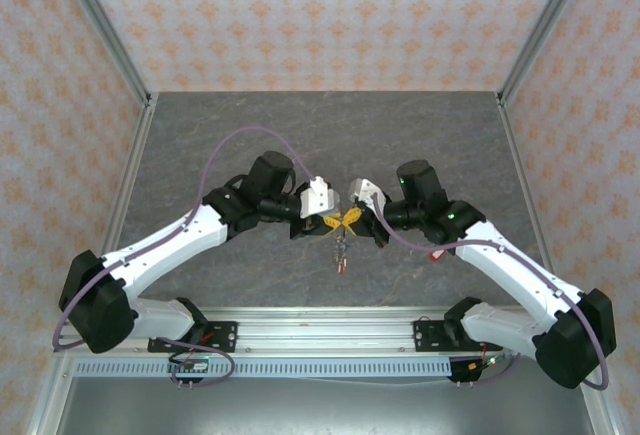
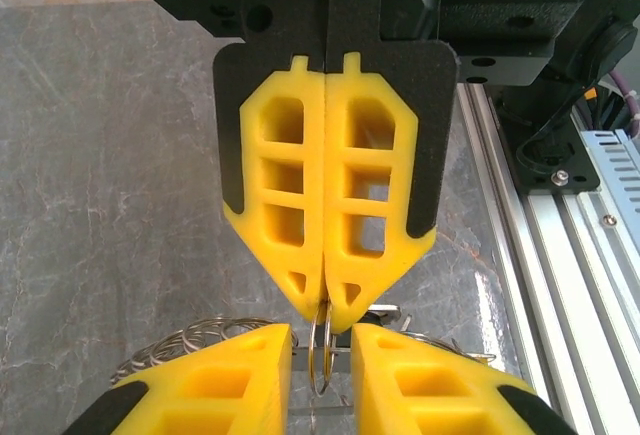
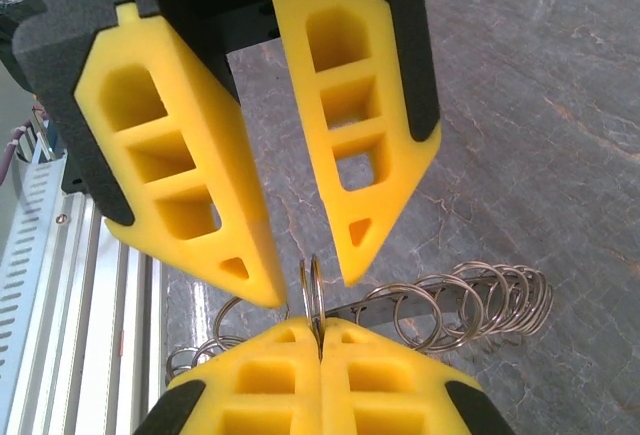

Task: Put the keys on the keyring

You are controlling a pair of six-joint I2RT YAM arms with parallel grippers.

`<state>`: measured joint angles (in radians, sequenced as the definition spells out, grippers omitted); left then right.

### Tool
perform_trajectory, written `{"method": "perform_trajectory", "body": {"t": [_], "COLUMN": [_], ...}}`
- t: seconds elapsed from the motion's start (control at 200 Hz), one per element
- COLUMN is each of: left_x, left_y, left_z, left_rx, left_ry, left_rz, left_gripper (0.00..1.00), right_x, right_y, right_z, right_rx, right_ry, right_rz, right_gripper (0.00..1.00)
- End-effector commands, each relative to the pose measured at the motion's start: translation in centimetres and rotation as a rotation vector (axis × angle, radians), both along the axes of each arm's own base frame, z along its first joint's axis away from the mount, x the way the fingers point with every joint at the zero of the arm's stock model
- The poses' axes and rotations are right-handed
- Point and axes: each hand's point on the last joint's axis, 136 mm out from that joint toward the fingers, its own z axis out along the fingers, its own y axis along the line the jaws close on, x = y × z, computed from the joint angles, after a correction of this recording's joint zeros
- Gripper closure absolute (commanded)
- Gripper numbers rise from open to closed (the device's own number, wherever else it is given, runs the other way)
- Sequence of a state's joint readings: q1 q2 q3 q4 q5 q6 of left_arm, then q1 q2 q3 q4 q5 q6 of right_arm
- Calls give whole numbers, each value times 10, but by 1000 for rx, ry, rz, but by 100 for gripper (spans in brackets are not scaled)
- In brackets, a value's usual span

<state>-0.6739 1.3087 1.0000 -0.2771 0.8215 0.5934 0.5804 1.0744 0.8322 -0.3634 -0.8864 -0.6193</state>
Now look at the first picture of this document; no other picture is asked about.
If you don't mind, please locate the round disc keyring with loops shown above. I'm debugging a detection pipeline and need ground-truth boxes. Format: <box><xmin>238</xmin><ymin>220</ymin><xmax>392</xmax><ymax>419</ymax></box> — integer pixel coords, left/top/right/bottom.
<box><xmin>332</xmin><ymin>227</ymin><xmax>351</xmax><ymax>257</ymax></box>

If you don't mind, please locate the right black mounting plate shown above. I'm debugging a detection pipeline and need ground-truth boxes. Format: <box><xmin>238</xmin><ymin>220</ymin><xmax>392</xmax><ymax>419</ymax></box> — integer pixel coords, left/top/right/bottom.
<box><xmin>413</xmin><ymin>319</ymin><xmax>504</xmax><ymax>355</ymax></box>

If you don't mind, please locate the black mounting plate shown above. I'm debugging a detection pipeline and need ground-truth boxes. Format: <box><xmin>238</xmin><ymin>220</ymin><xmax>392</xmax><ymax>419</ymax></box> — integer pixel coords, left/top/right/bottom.
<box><xmin>413</xmin><ymin>319</ymin><xmax>504</xmax><ymax>355</ymax></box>
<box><xmin>147</xmin><ymin>321</ymin><xmax>239</xmax><ymax>355</ymax></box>

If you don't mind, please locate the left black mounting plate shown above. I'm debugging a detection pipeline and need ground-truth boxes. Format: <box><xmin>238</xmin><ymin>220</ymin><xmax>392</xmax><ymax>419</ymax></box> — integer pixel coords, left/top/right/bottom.
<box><xmin>147</xmin><ymin>321</ymin><xmax>239</xmax><ymax>355</ymax></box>

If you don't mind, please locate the grey metal shelf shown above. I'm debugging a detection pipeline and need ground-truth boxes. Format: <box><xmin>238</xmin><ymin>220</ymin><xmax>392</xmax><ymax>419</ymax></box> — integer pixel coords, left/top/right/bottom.
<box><xmin>54</xmin><ymin>377</ymin><xmax>596</xmax><ymax>435</ymax></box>

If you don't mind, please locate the left small controller board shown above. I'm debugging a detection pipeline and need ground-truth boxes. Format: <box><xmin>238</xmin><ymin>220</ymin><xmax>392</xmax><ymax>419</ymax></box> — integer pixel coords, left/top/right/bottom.
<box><xmin>167</xmin><ymin>352</ymin><xmax>211</xmax><ymax>376</ymax></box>

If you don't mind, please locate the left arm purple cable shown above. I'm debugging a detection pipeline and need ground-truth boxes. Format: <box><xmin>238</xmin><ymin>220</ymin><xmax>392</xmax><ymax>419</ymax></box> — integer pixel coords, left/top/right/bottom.
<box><xmin>51</xmin><ymin>125</ymin><xmax>321</xmax><ymax>390</ymax></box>

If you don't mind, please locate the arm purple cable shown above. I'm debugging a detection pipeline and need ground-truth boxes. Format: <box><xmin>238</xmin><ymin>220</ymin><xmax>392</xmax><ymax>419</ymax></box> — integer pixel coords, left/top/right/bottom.
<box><xmin>369</xmin><ymin>192</ymin><xmax>611</xmax><ymax>391</ymax></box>
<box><xmin>51</xmin><ymin>125</ymin><xmax>321</xmax><ymax>390</ymax></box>

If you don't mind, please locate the right aluminium table side rail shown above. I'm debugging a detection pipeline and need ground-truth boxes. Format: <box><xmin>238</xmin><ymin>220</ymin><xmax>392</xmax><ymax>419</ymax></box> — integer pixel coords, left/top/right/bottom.
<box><xmin>495</xmin><ymin>92</ymin><xmax>619</xmax><ymax>435</ymax></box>

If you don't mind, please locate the aluminium table side rail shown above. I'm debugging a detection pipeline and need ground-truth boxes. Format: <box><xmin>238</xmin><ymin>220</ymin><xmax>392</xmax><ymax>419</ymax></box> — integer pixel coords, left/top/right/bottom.
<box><xmin>495</xmin><ymin>92</ymin><xmax>619</xmax><ymax>435</ymax></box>
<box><xmin>24</xmin><ymin>93</ymin><xmax>160</xmax><ymax>435</ymax></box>

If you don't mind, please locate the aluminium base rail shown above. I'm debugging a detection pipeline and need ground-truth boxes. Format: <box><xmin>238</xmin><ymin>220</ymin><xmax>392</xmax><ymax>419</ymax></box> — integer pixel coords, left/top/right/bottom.
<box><xmin>53</xmin><ymin>306</ymin><xmax>551</xmax><ymax>356</ymax></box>

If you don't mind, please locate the left aluminium table side rail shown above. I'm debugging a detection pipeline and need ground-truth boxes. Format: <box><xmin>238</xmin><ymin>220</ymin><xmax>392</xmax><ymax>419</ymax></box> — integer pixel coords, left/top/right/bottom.
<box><xmin>24</xmin><ymin>93</ymin><xmax>160</xmax><ymax>435</ymax></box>

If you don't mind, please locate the white slotted cable duct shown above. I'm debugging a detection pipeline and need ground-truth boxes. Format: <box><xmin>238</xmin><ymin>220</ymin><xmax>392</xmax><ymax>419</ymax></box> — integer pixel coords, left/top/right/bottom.
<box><xmin>73</xmin><ymin>358</ymin><xmax>454</xmax><ymax>380</ymax></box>

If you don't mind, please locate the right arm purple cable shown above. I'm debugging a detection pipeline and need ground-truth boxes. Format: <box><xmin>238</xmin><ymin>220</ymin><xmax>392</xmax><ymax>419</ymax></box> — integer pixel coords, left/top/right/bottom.
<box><xmin>369</xmin><ymin>192</ymin><xmax>611</xmax><ymax>391</ymax></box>

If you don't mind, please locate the right aluminium frame post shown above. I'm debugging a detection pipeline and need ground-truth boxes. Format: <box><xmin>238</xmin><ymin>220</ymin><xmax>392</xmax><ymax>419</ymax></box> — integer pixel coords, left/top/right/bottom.
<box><xmin>499</xmin><ymin>0</ymin><xmax>591</xmax><ymax>106</ymax></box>

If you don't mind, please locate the aluminium frame post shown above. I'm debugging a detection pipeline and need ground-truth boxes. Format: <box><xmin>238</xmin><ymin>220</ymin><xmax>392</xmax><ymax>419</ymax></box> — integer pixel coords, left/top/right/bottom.
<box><xmin>53</xmin><ymin>0</ymin><xmax>153</xmax><ymax>106</ymax></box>
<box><xmin>499</xmin><ymin>0</ymin><xmax>591</xmax><ymax>106</ymax></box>

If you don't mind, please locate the left aluminium frame post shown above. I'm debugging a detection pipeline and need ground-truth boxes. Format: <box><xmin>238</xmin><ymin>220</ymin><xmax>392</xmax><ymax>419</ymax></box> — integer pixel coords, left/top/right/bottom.
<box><xmin>53</xmin><ymin>0</ymin><xmax>153</xmax><ymax>106</ymax></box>

